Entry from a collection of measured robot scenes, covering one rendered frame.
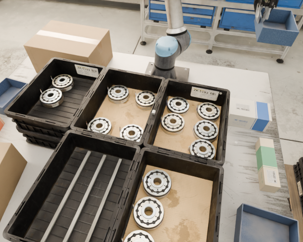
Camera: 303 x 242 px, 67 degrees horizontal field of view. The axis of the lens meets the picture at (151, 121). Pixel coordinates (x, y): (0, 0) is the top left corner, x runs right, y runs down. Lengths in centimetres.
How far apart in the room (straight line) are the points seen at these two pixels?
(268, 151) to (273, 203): 22
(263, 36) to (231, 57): 184
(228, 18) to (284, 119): 121
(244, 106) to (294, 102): 148
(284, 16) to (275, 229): 97
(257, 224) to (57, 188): 77
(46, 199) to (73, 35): 97
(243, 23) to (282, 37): 168
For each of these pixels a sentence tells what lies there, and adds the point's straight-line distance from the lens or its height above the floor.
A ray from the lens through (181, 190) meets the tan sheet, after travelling 89.
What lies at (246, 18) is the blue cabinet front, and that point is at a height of 45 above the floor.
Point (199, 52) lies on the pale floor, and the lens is 299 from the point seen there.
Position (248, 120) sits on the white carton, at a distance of 124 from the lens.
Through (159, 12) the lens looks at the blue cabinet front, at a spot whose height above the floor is 43.
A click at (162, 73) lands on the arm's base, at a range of 131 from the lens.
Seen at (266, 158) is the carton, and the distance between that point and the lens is 114.
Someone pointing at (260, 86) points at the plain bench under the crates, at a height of 70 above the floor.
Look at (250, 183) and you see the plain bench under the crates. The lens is 112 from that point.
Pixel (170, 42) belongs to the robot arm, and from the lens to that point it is 126.
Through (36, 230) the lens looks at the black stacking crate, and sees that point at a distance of 92.
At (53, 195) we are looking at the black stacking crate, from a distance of 94.
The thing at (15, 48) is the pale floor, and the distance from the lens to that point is 339.
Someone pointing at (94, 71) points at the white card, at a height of 90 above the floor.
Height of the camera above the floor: 164
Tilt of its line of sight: 51 degrees down
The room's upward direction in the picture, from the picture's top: 1 degrees clockwise
